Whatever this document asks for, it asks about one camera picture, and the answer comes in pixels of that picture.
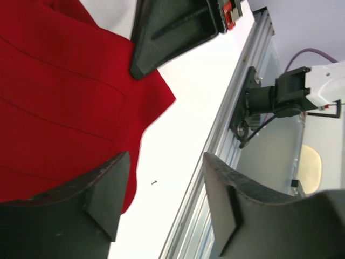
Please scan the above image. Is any aluminium rail frame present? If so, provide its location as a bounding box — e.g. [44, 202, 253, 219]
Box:
[158, 6, 305, 259]

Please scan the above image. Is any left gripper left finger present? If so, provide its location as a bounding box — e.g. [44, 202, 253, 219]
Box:
[1, 152, 130, 258]

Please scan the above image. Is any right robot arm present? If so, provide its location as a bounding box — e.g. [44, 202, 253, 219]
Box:
[130, 1, 344, 122]

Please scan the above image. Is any red pleated skirt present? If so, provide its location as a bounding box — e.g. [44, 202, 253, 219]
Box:
[1, 1, 175, 210]

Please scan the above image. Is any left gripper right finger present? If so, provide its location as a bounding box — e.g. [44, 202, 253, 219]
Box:
[203, 153, 344, 258]

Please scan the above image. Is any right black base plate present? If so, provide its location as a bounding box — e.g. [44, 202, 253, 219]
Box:
[229, 66, 261, 142]

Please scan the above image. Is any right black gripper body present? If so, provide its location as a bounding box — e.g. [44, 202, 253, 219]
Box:
[212, 0, 243, 33]

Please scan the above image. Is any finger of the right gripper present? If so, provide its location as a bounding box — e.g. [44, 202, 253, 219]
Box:
[130, 0, 219, 80]

